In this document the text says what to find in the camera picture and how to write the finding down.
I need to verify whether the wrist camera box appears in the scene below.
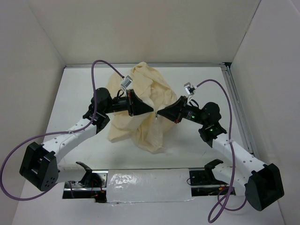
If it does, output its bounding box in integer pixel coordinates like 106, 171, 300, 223
184, 82, 196, 95
120, 76, 133, 89

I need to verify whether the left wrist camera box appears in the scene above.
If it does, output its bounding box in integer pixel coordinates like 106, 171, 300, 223
120, 76, 133, 89

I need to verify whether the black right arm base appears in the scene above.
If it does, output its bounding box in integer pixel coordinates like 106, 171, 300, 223
187, 159, 229, 197

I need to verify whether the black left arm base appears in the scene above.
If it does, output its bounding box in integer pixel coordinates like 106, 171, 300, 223
62, 162, 108, 203

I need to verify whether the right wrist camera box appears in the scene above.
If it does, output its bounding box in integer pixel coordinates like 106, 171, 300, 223
184, 82, 196, 95

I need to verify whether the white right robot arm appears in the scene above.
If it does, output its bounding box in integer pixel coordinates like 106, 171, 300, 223
158, 96, 284, 211

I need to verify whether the aluminium frame rail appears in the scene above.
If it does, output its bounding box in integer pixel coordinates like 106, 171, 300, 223
220, 62, 258, 156

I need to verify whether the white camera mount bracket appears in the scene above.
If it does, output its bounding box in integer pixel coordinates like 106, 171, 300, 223
187, 92, 195, 103

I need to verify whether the cream yellow jacket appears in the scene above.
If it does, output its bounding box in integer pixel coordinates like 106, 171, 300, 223
107, 62, 177, 152

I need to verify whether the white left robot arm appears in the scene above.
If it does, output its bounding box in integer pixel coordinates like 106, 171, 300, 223
19, 88, 154, 191

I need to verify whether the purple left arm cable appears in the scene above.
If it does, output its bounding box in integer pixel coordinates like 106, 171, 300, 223
0, 60, 125, 202

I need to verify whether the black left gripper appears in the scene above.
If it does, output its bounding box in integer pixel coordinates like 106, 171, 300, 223
104, 89, 153, 117

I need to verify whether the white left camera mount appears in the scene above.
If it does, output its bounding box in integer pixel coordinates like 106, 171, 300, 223
120, 84, 128, 95

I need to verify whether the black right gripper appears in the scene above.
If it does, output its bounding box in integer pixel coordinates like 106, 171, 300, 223
157, 96, 208, 126

